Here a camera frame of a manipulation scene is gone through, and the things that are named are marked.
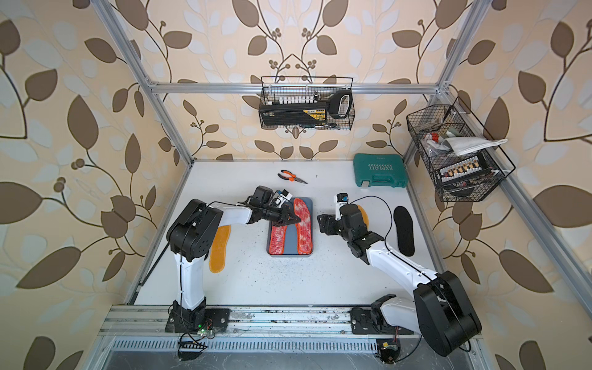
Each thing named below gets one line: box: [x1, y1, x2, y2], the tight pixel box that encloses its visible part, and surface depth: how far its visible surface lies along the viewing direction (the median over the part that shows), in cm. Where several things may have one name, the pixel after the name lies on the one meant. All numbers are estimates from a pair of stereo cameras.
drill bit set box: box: [435, 153, 492, 186], surface depth 69 cm
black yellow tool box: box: [259, 101, 330, 128], surface depth 86 cm
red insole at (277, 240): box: [269, 225, 287, 256], surface depth 93 cm
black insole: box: [393, 205, 415, 257], surface depth 101 cm
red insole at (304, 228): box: [293, 198, 313, 256], surface depth 94 cm
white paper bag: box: [442, 137, 508, 156], surface depth 63 cm
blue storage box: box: [266, 196, 314, 258], surface depth 94 cm
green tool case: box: [353, 153, 408, 189], surface depth 114 cm
